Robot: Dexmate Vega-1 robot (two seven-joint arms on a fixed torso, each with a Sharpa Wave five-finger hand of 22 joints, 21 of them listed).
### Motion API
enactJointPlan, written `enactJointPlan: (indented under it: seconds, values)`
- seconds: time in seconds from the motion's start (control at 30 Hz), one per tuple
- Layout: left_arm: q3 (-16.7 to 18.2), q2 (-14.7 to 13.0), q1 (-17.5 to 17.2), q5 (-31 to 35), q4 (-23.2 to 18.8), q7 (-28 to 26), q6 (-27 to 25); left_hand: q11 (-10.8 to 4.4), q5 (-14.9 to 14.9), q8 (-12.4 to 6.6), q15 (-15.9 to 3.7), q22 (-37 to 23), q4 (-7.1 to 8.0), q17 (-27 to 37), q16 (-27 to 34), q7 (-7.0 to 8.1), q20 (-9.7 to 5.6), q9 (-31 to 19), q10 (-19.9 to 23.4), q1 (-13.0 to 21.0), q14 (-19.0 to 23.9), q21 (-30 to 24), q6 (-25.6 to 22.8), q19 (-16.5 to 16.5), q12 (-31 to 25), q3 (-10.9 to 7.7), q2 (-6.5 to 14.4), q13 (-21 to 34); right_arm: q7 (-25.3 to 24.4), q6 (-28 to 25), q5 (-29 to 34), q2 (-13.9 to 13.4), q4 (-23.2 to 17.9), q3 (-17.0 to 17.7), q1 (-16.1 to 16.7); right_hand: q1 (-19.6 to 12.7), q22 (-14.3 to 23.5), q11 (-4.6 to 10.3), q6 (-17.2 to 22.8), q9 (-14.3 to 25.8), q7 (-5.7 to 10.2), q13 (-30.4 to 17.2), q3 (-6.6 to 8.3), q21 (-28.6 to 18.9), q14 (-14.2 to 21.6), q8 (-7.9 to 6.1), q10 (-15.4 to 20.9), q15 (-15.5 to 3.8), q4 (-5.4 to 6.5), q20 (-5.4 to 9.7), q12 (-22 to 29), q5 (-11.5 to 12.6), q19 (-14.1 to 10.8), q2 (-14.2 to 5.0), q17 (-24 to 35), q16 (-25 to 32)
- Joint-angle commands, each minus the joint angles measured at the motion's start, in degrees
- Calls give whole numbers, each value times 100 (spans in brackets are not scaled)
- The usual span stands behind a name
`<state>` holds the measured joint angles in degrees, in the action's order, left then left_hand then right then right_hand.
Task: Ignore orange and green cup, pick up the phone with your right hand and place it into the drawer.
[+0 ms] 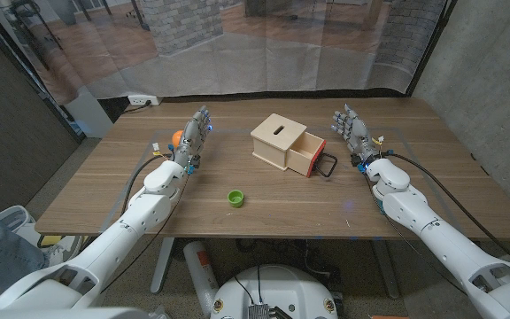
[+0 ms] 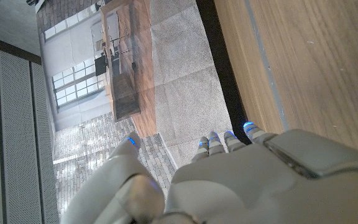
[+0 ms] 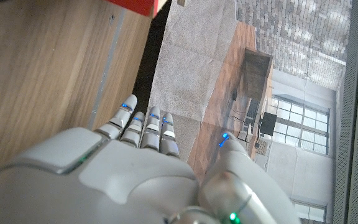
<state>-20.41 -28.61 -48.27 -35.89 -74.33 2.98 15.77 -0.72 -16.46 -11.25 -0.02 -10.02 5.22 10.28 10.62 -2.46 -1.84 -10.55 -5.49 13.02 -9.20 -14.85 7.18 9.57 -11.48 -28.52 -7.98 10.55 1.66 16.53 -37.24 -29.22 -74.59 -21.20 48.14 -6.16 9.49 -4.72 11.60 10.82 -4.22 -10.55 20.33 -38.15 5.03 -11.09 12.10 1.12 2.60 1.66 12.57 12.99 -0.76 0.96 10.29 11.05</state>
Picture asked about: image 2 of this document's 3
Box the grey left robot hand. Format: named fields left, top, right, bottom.
left=60, top=121, right=358, bottom=224

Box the printed backdrop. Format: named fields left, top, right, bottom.
left=35, top=0, right=233, bottom=218

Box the wooden table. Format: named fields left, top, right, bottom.
left=243, top=0, right=291, bottom=131

